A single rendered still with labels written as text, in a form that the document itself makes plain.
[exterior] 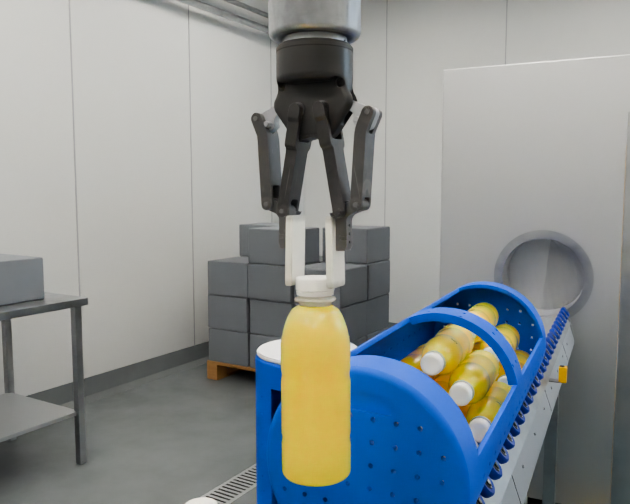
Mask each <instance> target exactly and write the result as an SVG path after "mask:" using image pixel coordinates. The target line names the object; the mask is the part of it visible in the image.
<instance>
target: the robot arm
mask: <svg viewBox="0 0 630 504"><path fill-rule="evenodd" d="M268 13H269V37H270V39H271V40H272V41H274V42H275V43H278V44H279V45H278V47H277V48H276V80H277V85H278V94H277V97H276V99H275V101H274V107H272V108H270V109H269V110H267V111H265V112H263V113H254V114H253V115H252V116H251V122H252V124H253V127H254V129H255V132H256V135H257V142H258V158H259V175H260V191H261V205H262V208H263V209H264V210H269V211H271V212H273V213H275V214H277V216H278V218H279V246H280V249H286V252H285V284H286V286H293V285H296V277H298V276H304V268H305V216H304V215H300V214H301V212H302V211H298V210H299V204H300V198H301V192H302V185H303V179H304V173H305V166H306V160H307V154H308V151H309V150H310V148H311V143H312V141H314V140H317V139H318V140H319V145H320V147H321V149H322V151H323V157H324V163H325V169H326V175H327V182H328V188H329V194H330V200H331V206H332V212H333V213H330V216H327V217H326V218H325V235H326V287H327V288H328V289H334V288H337V287H340V286H343V285H344V284H345V261H344V251H348V250H351V247H352V218H353V216H354V215H355V214H357V213H360V212H362V211H366V210H368V209H369V208H370V206H371V192H372V176H373V161H374V145H375V133H376V130H377V128H378V125H379V123H380V120H381V118H382V111H381V110H380V109H378V108H375V107H372V106H369V105H367V106H366V105H364V104H361V103H359V102H357V98H356V96H355V94H354V91H353V87H352V85H353V47H352V46H351V45H350V44H351V43H354V42H355V41H357V40H358V39H359V37H360V34H361V0H268ZM352 114H353V116H354V117H353V123H354V124H355V125H356V126H355V131H354V141H353V158H352V175H351V191H350V185H349V179H348V173H347V167H346V161H345V155H344V147H345V143H344V137H343V130H342V129H343V128H344V126H345V125H346V123H347V121H348V120H349V118H350V117H351V115H352ZM279 119H280V120H281V121H282V123H283V124H284V126H285V127H286V129H287V130H286V137H285V147H286V153H285V160H284V166H283V173H282V176H281V159H280V142H279V135H278V131H277V130H278V129H279V128H280V125H279Z"/></svg>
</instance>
